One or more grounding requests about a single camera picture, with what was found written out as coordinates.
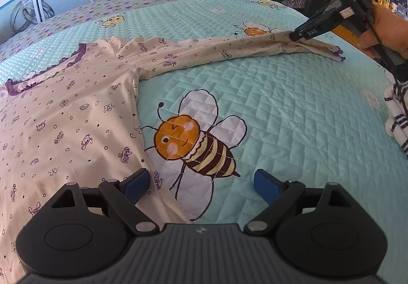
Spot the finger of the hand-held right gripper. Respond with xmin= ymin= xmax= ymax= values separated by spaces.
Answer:
xmin=288 ymin=0 xmax=344 ymax=42

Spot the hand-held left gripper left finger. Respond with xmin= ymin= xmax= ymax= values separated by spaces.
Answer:
xmin=51 ymin=167 xmax=160 ymax=235

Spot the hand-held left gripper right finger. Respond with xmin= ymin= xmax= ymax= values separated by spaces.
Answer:
xmin=244 ymin=168 xmax=356 ymax=235

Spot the cream printed pajama top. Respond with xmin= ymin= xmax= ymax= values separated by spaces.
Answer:
xmin=0 ymin=30 xmax=347 ymax=284

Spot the person's right hand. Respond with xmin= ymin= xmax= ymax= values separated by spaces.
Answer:
xmin=355 ymin=4 xmax=408 ymax=59

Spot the bee print quilted bedspread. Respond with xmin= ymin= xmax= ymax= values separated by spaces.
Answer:
xmin=0 ymin=0 xmax=408 ymax=284

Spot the striped white cloth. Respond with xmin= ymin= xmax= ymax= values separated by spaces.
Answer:
xmin=383 ymin=79 xmax=408 ymax=157

